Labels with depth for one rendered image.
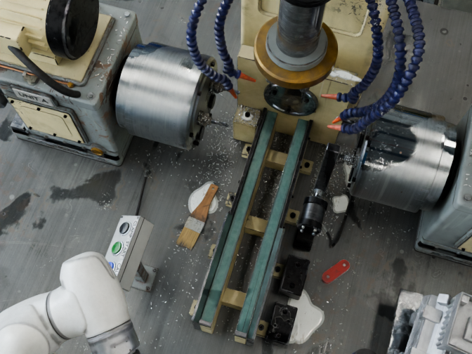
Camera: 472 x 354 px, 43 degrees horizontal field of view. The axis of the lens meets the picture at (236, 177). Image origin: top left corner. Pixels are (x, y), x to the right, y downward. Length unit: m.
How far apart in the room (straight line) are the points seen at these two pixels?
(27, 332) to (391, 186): 0.85
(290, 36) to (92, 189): 0.82
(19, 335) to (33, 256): 0.58
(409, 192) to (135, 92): 0.70
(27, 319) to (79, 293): 0.11
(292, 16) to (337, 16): 0.36
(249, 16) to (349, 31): 0.26
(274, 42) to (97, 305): 0.64
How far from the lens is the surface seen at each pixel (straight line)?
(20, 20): 1.46
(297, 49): 1.26
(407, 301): 1.58
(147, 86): 1.49
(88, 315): 1.18
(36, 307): 1.24
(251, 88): 1.64
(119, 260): 1.41
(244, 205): 1.59
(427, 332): 1.43
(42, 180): 1.84
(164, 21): 2.04
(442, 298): 1.43
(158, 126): 1.51
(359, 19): 1.52
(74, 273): 1.19
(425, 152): 1.45
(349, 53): 1.62
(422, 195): 1.48
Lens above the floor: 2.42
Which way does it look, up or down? 67 degrees down
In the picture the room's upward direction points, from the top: straight up
